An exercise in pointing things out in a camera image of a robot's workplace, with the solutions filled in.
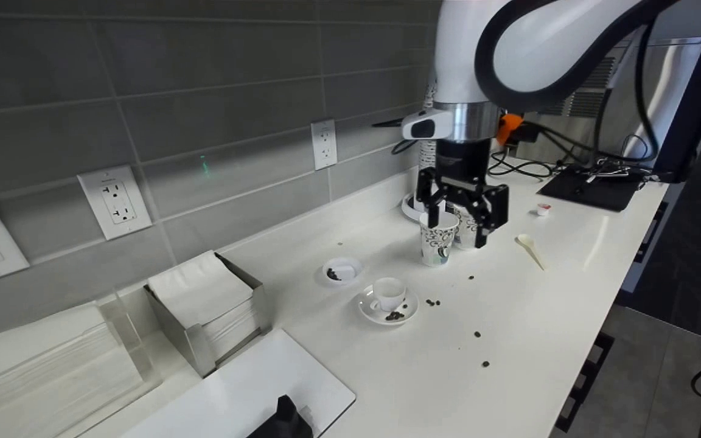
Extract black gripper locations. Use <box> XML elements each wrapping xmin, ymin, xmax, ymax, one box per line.
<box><xmin>413</xmin><ymin>137</ymin><xmax>511</xmax><ymax>251</ymax></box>

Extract white ceramic tea cup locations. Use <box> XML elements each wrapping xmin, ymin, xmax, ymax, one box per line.
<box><xmin>363</xmin><ymin>274</ymin><xmax>410</xmax><ymax>314</ymax></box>

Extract patterned paper coffee cup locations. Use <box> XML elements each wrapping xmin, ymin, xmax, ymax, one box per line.
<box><xmin>449</xmin><ymin>201</ymin><xmax>482</xmax><ymax>251</ymax></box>
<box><xmin>418</xmin><ymin>217</ymin><xmax>462</xmax><ymax>268</ymax></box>

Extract round white cup tray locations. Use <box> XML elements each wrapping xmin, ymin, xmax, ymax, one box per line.
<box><xmin>398</xmin><ymin>193</ymin><xmax>431</xmax><ymax>226</ymax></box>

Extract black mat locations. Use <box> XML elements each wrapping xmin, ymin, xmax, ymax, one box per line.
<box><xmin>538</xmin><ymin>168</ymin><xmax>648</xmax><ymax>213</ymax></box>

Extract white ceramic saucer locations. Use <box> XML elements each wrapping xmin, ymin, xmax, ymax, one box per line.
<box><xmin>358</xmin><ymin>289</ymin><xmax>423</xmax><ymax>329</ymax></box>

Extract metal napkin dispenser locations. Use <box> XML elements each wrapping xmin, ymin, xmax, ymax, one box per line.
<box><xmin>143</xmin><ymin>251</ymin><xmax>275</xmax><ymax>376</ymax></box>

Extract flat white board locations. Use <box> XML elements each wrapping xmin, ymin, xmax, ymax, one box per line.
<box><xmin>117</xmin><ymin>327</ymin><xmax>358</xmax><ymax>438</ymax></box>

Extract clear acrylic holder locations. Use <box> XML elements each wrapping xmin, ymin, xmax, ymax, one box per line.
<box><xmin>0</xmin><ymin>294</ymin><xmax>162</xmax><ymax>438</ymax></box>

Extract tangled black cables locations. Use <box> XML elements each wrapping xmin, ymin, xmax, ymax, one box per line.
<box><xmin>486</xmin><ymin>144</ymin><xmax>637</xmax><ymax>184</ymax></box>

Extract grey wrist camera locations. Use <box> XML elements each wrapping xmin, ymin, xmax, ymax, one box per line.
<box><xmin>373</xmin><ymin>106</ymin><xmax>459</xmax><ymax>156</ymax></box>

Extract orange wrist cable holder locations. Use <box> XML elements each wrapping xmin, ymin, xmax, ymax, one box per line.
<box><xmin>494</xmin><ymin>112</ymin><xmax>527</xmax><ymax>148</ymax></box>

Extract white narrow wall outlet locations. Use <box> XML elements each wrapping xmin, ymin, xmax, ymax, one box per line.
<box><xmin>308</xmin><ymin>116</ymin><xmax>341</xmax><ymax>172</ymax></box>

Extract white double wall outlet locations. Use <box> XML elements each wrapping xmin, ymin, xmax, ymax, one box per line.
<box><xmin>76</xmin><ymin>162</ymin><xmax>156</xmax><ymax>240</ymax></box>

